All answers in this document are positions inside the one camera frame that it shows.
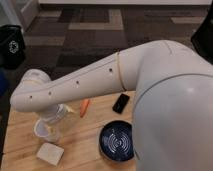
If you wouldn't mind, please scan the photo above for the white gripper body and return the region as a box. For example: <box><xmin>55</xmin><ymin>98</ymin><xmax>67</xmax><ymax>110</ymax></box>
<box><xmin>39</xmin><ymin>104</ymin><xmax>68</xmax><ymax>124</ymax></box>

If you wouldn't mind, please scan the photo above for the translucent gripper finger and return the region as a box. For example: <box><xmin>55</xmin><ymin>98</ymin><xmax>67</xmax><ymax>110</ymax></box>
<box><xmin>65</xmin><ymin>105</ymin><xmax>75</xmax><ymax>113</ymax></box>

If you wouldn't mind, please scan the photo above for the white sponge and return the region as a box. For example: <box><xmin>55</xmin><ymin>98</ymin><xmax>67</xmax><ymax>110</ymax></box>
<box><xmin>36</xmin><ymin>143</ymin><xmax>64</xmax><ymax>166</ymax></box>

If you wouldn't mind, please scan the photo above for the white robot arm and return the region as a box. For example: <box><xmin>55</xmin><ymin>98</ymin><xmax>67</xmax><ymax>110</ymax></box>
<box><xmin>10</xmin><ymin>40</ymin><xmax>213</xmax><ymax>171</ymax></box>

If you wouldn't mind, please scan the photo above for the orange carrot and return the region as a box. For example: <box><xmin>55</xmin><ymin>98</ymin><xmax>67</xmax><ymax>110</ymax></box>
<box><xmin>80</xmin><ymin>99</ymin><xmax>90</xmax><ymax>118</ymax></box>

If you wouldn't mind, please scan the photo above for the translucent plastic cup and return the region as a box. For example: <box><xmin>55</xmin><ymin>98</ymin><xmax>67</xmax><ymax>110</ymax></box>
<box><xmin>34</xmin><ymin>119</ymin><xmax>60</xmax><ymax>143</ymax></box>

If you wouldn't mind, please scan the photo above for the black smartphone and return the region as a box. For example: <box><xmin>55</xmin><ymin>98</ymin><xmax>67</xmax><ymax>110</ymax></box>
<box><xmin>112</xmin><ymin>94</ymin><xmax>130</xmax><ymax>114</ymax></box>

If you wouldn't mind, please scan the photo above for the dark blue bowl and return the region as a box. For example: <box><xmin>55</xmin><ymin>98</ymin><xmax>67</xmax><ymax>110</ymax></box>
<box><xmin>99</xmin><ymin>120</ymin><xmax>134</xmax><ymax>162</ymax></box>

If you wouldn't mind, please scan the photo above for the blue object at left edge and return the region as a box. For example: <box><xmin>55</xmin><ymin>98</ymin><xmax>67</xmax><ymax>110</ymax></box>
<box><xmin>0</xmin><ymin>70</ymin><xmax>9</xmax><ymax>97</ymax></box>

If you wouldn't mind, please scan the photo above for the black recycling bin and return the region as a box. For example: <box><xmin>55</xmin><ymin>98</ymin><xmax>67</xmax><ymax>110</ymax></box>
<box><xmin>0</xmin><ymin>24</ymin><xmax>26</xmax><ymax>70</ymax></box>

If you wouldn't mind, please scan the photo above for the white cabinet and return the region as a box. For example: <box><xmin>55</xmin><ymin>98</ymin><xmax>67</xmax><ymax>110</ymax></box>
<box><xmin>0</xmin><ymin>0</ymin><xmax>40</xmax><ymax>31</ymax></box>

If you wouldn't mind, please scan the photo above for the black office chair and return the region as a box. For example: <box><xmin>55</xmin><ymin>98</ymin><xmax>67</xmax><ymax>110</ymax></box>
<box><xmin>191</xmin><ymin>3</ymin><xmax>213</xmax><ymax>65</ymax></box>

